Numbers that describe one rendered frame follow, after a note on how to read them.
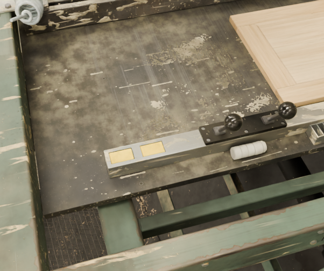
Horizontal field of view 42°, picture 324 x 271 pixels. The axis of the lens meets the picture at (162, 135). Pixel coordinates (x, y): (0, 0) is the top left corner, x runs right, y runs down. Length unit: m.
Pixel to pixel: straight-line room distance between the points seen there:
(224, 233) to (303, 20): 0.76
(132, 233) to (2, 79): 0.46
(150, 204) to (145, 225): 2.57
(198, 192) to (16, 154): 2.31
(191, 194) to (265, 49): 2.06
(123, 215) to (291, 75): 0.58
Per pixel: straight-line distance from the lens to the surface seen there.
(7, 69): 1.07
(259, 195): 1.01
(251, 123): 0.99
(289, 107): 0.90
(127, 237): 0.91
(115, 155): 0.93
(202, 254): 0.81
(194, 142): 0.95
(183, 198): 3.21
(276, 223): 0.86
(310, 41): 1.30
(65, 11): 1.28
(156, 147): 0.94
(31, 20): 1.07
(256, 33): 1.28
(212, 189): 3.01
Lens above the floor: 2.15
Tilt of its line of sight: 38 degrees down
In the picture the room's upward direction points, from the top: 76 degrees counter-clockwise
